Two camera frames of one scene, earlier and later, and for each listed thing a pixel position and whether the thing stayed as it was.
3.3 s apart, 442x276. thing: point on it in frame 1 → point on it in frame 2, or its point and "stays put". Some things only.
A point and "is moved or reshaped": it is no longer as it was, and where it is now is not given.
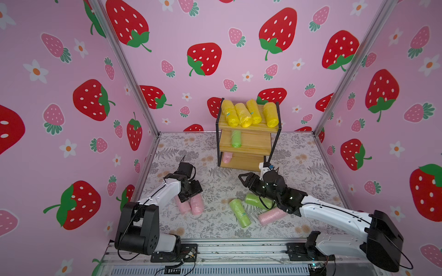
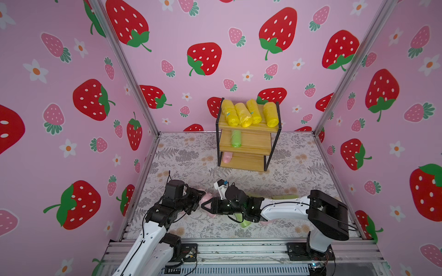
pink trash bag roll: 227,156 stays put
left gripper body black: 193,188 → 189,202
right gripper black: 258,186 → 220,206
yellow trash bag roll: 254,110 stays put
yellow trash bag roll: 229,111 stays put
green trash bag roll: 236,138 stays put
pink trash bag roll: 197,204 is moved or reshaped
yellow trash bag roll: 270,111 stays put
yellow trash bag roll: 245,118 stays put
